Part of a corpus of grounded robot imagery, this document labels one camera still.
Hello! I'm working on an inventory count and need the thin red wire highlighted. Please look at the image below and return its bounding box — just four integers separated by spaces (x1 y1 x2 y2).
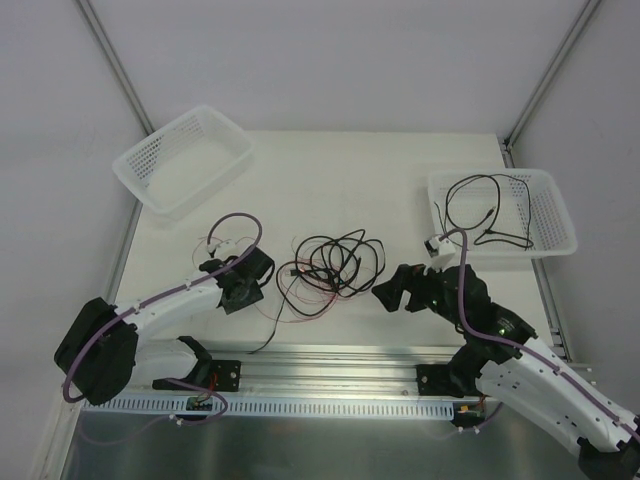
197 234 389 326

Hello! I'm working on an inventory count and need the black usb cable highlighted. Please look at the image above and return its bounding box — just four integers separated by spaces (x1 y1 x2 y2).
287 228 386 321
472 173 536 251

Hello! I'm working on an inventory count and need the thin black wire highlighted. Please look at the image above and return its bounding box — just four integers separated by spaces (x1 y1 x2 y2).
433 173 501 247

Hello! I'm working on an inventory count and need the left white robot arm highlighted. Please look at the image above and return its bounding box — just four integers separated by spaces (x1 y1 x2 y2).
54 248 275 405

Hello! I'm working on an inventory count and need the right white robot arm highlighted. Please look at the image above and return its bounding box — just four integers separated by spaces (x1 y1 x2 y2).
372 264 639 479

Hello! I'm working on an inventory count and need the right white plastic basket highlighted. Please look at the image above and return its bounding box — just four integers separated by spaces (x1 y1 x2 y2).
427 169 578 259

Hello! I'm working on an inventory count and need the white plastic basket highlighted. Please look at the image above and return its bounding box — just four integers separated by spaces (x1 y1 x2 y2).
427 169 578 259
112 105 254 220

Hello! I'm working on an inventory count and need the left white plastic basket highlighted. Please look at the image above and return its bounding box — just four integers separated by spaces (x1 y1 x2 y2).
112 105 254 220

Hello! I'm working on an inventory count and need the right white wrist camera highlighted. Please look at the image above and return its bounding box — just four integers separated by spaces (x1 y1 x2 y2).
424 236 456 271

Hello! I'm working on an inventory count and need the thick black cable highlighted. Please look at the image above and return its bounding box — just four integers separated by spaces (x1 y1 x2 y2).
248 259 301 356

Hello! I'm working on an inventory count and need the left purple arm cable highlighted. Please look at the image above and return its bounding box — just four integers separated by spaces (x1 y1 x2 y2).
60 212 265 404

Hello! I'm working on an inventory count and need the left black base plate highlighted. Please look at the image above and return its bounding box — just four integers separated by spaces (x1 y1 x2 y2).
204 360 242 392

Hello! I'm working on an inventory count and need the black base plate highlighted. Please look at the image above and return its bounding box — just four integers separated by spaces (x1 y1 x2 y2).
204 360 242 392
415 364 481 398

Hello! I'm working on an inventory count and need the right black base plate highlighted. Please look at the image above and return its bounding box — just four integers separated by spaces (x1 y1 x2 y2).
415 364 481 398

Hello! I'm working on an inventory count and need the white slotted cable duct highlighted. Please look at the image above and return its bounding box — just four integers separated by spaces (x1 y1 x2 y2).
82 394 454 421

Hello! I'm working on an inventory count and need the aluminium mounting rail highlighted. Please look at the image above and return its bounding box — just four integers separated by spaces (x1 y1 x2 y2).
124 342 596 401

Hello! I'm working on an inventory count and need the right aluminium frame post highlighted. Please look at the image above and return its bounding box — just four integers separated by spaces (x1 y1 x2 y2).
503 0 604 152

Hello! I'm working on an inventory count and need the aluminium frame post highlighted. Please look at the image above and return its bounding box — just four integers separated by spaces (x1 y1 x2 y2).
503 0 604 152
73 0 155 135

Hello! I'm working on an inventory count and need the left aluminium frame post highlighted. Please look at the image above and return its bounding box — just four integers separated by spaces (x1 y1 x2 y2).
73 0 155 135

